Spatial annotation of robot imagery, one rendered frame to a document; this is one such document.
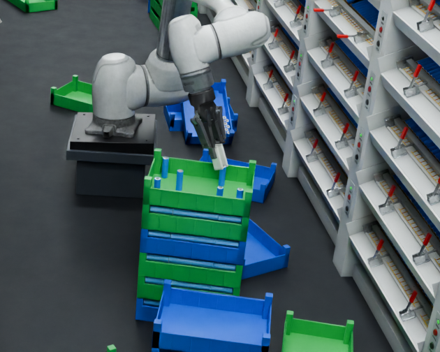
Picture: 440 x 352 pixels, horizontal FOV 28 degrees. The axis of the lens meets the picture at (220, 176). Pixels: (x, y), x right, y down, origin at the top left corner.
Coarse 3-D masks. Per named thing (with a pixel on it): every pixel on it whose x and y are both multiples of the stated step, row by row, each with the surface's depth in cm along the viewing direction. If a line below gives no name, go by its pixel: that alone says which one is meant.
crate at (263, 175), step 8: (208, 152) 352; (200, 160) 348; (208, 160) 354; (232, 160) 351; (256, 168) 349; (264, 168) 348; (272, 168) 346; (256, 176) 351; (264, 176) 350; (272, 176) 342; (256, 184) 345; (264, 184) 329; (256, 192) 331; (264, 192) 330; (256, 200) 333; (264, 200) 334
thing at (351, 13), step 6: (330, 0) 313; (336, 0) 310; (342, 0) 307; (348, 6) 301; (348, 12) 298; (354, 12) 296; (348, 18) 296; (354, 18) 292; (360, 18) 290; (354, 24) 291; (360, 24) 287; (366, 24) 285; (360, 30) 285; (366, 30) 282; (372, 30) 280; (372, 36) 277
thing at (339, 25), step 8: (320, 0) 319; (328, 0) 317; (328, 8) 310; (320, 16) 318; (328, 16) 305; (336, 16) 303; (344, 16) 301; (328, 24) 309; (336, 24) 297; (344, 24) 295; (352, 24) 294; (336, 32) 300; (344, 32) 290; (352, 32) 289; (344, 40) 292; (352, 40) 284; (368, 40) 280; (352, 48) 285; (360, 48) 277; (368, 48) 265; (360, 56) 277; (368, 56) 267; (368, 64) 271
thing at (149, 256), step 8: (152, 256) 253; (160, 256) 253; (168, 256) 253; (184, 264) 254; (192, 264) 253; (200, 264) 252; (208, 264) 252; (216, 264) 252; (224, 264) 252; (232, 264) 252
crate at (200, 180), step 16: (160, 160) 258; (176, 160) 259; (192, 160) 259; (160, 176) 259; (176, 176) 260; (192, 176) 260; (208, 176) 260; (240, 176) 259; (144, 192) 242; (160, 192) 242; (176, 192) 241; (192, 192) 252; (208, 192) 253; (224, 192) 254; (192, 208) 243; (208, 208) 243; (224, 208) 242; (240, 208) 242
